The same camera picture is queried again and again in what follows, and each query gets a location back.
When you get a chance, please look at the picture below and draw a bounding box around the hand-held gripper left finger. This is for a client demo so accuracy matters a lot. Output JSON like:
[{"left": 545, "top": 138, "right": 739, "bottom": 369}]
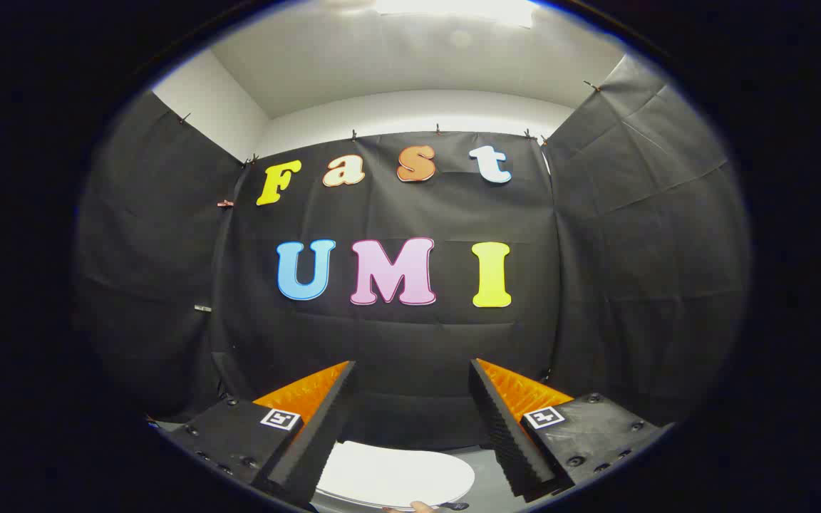
[{"left": 165, "top": 361, "right": 356, "bottom": 508}]

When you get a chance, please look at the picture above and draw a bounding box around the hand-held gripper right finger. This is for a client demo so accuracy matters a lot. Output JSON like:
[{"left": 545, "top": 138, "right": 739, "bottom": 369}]
[{"left": 469, "top": 358, "right": 671, "bottom": 501}]

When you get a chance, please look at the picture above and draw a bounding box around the black backdrop cloth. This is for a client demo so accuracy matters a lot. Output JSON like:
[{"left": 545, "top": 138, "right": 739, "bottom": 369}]
[{"left": 72, "top": 53, "right": 752, "bottom": 451}]

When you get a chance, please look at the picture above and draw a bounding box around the ceiling light panel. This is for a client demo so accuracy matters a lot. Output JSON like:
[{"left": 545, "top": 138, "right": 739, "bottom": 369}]
[{"left": 373, "top": 0, "right": 541, "bottom": 28}]

